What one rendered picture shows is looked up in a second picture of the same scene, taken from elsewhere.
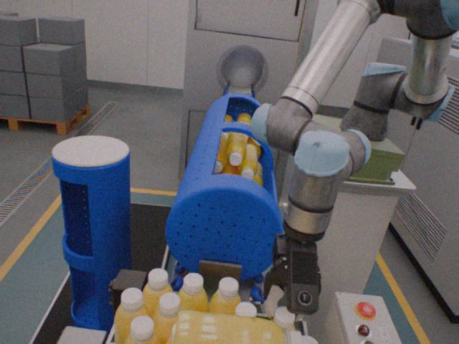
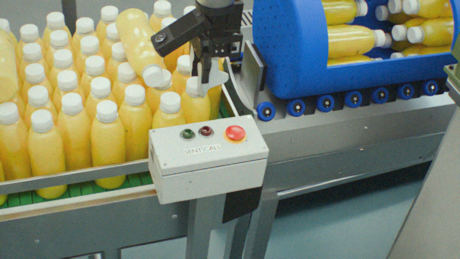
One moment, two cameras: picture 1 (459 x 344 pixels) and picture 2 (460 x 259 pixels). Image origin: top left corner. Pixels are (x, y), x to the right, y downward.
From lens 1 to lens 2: 1.11 m
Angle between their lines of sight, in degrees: 56
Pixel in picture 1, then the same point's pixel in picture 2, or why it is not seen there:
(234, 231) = (279, 32)
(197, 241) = (263, 26)
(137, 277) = not seen: hidden behind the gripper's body
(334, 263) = (437, 222)
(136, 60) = not seen: outside the picture
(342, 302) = (237, 118)
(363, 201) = not seen: outside the picture
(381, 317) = (234, 148)
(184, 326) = (125, 13)
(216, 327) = (132, 25)
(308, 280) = (174, 32)
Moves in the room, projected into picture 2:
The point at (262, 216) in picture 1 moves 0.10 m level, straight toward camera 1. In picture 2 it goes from (292, 29) to (246, 30)
